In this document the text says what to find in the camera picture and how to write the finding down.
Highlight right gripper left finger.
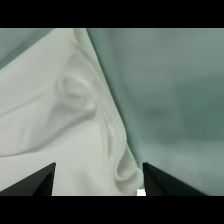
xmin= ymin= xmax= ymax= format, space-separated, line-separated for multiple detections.
xmin=0 ymin=162 xmax=57 ymax=197

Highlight white garment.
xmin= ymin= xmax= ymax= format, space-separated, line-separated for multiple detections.
xmin=0 ymin=27 xmax=148 ymax=197

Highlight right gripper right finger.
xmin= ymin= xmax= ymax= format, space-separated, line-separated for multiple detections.
xmin=142 ymin=161 xmax=208 ymax=197

